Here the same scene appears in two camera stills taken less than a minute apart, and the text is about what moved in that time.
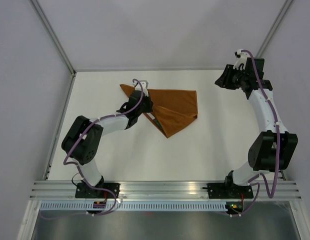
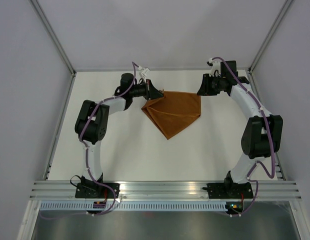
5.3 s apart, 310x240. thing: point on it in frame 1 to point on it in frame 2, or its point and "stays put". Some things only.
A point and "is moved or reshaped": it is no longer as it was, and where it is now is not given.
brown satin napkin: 172,108 is moved or reshaped
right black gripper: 224,80 to 205,89
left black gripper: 150,104 to 151,92
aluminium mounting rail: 161,191 stays put
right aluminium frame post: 282,14 stays put
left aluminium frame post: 50,31 stays put
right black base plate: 228,190 stays put
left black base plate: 84,190 stays put
